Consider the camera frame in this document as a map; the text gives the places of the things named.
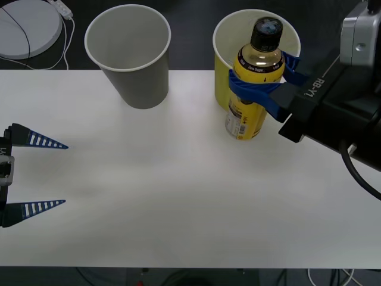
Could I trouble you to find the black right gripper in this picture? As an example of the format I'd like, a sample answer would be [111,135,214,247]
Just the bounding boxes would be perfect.
[228,51,381,172]

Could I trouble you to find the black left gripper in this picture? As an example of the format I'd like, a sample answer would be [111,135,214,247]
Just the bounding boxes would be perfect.
[0,123,69,229]

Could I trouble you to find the yellow plastic bottle black cap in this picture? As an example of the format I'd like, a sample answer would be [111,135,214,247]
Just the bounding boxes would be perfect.
[224,17,286,142]

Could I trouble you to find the yellow-green plastic bin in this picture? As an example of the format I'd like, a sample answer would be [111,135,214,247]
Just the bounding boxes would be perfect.
[212,8,301,115]

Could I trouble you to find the grey plastic bin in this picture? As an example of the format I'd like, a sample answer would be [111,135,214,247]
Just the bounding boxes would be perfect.
[84,4,172,110]

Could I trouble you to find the white round disc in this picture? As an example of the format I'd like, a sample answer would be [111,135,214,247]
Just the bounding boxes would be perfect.
[0,5,63,60]

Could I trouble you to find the white power strip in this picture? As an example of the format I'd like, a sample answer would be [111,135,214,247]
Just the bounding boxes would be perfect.
[49,0,74,18]

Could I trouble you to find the white power strip cable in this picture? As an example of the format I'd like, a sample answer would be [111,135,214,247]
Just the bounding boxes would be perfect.
[0,16,76,71]

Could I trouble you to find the thin black cable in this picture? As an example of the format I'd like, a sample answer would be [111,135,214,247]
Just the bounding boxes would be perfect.
[0,7,32,71]

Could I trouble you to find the white cable under table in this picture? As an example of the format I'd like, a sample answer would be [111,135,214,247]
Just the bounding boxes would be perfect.
[307,268,357,286]

